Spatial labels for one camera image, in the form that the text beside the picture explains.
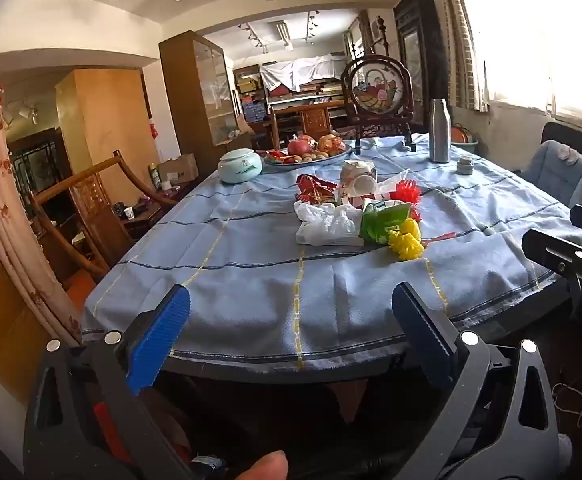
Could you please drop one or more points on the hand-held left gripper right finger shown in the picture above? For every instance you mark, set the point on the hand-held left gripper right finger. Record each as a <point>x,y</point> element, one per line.
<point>421,330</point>

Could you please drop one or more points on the small grey cup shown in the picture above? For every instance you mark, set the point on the small grey cup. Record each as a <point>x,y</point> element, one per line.
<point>465,166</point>

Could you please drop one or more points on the light blue chair cushion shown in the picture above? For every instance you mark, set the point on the light blue chair cushion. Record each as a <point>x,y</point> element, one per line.
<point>556,170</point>

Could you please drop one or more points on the white sheet over shelves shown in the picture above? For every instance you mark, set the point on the white sheet over shelves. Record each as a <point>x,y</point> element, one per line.
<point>306,67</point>

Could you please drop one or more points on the blue fruit plate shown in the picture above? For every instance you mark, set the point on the blue fruit plate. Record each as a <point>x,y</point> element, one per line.
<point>276,161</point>

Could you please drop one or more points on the brown glass door cabinet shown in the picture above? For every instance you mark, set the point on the brown glass door cabinet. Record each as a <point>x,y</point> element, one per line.
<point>186,100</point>

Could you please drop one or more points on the person's left hand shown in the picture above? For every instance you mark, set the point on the person's left hand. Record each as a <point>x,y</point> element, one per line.
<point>263,467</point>

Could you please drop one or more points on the dark carved cabinet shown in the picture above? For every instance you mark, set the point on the dark carved cabinet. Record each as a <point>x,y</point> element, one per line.
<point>416,35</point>

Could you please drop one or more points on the spray can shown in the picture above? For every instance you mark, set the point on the spray can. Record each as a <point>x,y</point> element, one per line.
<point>154,176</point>

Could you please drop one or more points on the striped window curtain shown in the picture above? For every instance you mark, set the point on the striped window curtain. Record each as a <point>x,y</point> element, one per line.
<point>463,35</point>

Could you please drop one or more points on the green white packet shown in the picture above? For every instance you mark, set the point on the green white packet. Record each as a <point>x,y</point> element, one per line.
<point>383,220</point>

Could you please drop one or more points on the red snack packet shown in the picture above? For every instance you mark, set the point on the red snack packet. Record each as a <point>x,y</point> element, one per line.
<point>313,187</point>

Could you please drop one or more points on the pale green lidded ceramic jar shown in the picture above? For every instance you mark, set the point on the pale green lidded ceramic jar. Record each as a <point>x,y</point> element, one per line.
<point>241,167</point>

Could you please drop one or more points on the wooden armchair with curved rail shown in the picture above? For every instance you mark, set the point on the wooden armchair with curved rail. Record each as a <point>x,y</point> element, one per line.
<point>96,195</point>

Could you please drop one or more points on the red plastic flower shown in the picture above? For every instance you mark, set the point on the red plastic flower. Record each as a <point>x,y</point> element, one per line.
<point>406,192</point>

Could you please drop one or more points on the plastic wrapped orange fruit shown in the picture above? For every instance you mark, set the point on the plastic wrapped orange fruit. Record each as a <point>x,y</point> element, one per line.
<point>332,144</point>

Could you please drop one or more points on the white plastic bag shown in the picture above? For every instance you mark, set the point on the white plastic bag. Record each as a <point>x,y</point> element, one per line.
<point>321,220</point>

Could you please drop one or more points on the wooden chair with carved back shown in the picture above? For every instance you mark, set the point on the wooden chair with carved back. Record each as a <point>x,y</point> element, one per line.
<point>316,120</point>

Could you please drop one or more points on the pile of walnuts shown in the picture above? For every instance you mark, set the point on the pile of walnuts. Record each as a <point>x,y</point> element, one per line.
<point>316,157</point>

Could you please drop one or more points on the light wooden wardrobe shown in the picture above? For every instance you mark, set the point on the light wooden wardrobe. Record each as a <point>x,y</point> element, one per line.
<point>106,120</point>

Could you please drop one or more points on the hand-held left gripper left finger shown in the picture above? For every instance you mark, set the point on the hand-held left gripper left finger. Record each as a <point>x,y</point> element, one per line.
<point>158,335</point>

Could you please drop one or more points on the yellow plastic toy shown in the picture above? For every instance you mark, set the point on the yellow plastic toy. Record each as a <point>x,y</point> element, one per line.
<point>406,242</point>

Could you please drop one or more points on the low dark side table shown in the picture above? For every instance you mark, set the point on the low dark side table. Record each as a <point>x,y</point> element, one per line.
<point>143,215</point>

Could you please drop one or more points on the stacked plastic basins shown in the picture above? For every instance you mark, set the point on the stacked plastic basins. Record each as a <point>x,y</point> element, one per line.
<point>463,137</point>

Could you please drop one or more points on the floral curtain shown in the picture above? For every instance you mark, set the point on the floral curtain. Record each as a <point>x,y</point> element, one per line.
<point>6,210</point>

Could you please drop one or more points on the round embroidered table screen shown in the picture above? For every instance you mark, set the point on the round embroidered table screen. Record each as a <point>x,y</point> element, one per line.
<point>377,85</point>

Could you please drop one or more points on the blue checked tablecloth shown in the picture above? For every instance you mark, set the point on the blue checked tablecloth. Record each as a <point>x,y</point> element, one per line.
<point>251,270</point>

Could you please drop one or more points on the cardboard box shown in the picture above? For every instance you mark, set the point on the cardboard box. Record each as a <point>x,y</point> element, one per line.
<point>181,167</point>

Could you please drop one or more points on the shelf with boxes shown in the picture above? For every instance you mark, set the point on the shelf with boxes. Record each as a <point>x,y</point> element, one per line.
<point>251,95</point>

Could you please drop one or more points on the red apple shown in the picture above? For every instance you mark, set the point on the red apple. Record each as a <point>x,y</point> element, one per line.
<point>301,146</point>

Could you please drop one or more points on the steel thermos bottle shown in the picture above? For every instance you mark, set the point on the steel thermos bottle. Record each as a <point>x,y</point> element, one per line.
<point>441,130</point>

